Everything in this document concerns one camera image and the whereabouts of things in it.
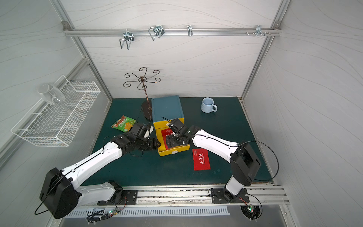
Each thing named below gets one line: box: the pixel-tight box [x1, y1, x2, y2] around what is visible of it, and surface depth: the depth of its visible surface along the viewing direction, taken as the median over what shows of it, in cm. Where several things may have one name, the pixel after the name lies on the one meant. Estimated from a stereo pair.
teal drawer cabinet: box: [151, 95, 185, 131], surface depth 87 cm
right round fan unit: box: [239, 204, 262, 222], surface depth 73 cm
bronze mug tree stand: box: [122, 67, 162, 120], surface depth 92 cm
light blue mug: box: [200, 97, 218, 114], surface depth 113 cm
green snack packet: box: [111, 114, 137, 133], surface depth 103 cm
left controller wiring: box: [86, 196, 128, 225], surface depth 69 cm
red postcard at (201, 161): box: [192, 148, 211, 171], surface depth 90 cm
